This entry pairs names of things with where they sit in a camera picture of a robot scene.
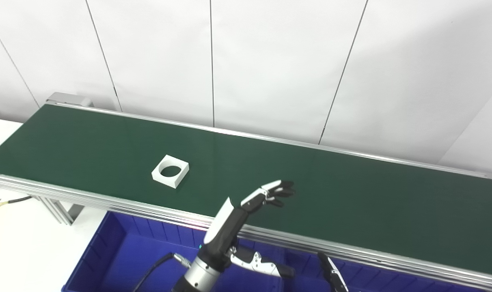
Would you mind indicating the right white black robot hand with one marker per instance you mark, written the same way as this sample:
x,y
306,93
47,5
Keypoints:
x,y
333,278

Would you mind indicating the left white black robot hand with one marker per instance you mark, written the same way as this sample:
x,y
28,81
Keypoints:
x,y
225,227

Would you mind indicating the white square part round hole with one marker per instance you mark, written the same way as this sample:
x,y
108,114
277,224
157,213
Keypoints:
x,y
165,181

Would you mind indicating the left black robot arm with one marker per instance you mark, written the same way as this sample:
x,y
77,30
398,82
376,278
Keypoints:
x,y
199,278

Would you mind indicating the green conveyor belt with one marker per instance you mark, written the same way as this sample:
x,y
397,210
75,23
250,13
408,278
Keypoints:
x,y
351,253
331,194

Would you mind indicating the blue plastic bin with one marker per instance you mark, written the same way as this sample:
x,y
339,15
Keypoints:
x,y
392,286
128,251

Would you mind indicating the aluminium conveyor leg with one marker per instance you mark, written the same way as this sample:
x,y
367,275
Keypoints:
x,y
59,209

